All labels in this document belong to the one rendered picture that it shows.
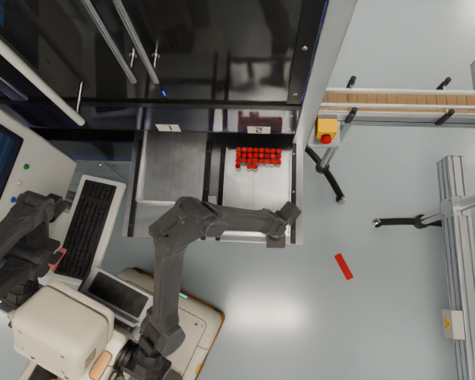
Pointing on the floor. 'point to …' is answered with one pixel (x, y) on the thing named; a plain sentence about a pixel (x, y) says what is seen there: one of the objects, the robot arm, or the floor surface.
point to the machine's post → (323, 64)
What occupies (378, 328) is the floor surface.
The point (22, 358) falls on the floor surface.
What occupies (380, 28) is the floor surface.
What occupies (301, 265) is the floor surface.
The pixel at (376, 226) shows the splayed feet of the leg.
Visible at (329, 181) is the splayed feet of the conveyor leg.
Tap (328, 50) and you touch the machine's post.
